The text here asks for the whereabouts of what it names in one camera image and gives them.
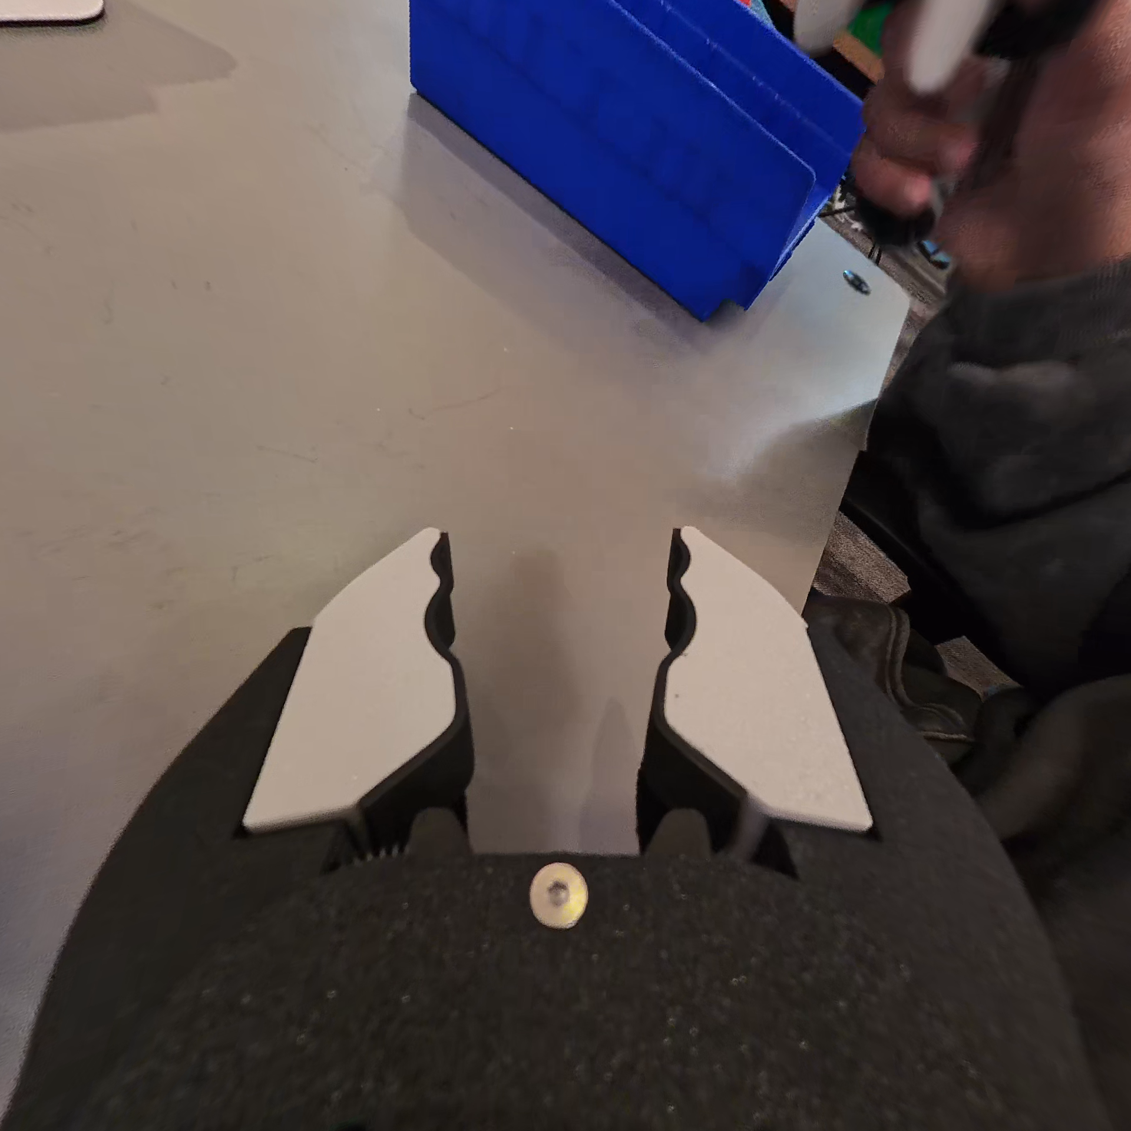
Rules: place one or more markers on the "grey desk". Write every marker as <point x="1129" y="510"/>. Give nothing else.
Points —
<point x="266" y="352"/>

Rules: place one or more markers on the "green box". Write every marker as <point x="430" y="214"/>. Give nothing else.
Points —
<point x="870" y="17"/>

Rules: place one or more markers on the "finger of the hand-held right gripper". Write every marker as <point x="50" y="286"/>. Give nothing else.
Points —
<point x="946" y="39"/>
<point x="826" y="21"/>

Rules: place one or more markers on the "person's right hand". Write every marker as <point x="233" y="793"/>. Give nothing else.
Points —
<point x="1042" y="158"/>

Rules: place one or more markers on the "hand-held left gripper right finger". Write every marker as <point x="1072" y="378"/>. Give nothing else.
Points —
<point x="760" y="714"/>

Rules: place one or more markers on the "wooden table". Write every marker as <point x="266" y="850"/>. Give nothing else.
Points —
<point x="862" y="57"/>

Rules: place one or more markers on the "blue plastic bin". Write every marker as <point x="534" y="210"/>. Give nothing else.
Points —
<point x="618" y="131"/>

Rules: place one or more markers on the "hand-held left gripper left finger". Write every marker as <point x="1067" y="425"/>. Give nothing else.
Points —
<point x="363" y="706"/>

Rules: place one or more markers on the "person's body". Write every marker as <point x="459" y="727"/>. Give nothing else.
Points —
<point x="1060" y="883"/>

